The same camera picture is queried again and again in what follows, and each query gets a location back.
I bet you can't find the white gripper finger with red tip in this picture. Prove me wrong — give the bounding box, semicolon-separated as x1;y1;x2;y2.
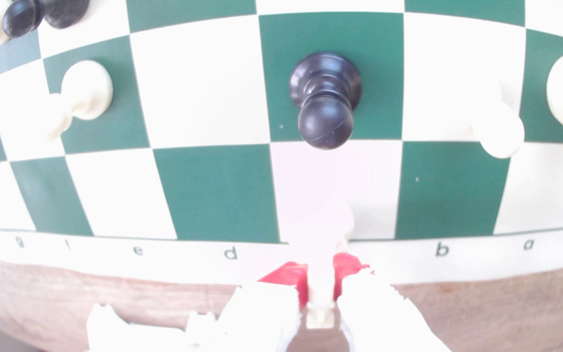
215;261;310;352
333;253;453;352

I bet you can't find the white chess rook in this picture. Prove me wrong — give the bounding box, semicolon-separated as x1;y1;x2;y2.
303;198;356;329

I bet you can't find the green and white chess mat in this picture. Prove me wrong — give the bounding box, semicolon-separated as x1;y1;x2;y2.
0;0;563;286

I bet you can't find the black chess pawn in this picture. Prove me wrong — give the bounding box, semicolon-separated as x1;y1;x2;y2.
289;52;363;151
2;0;91;39

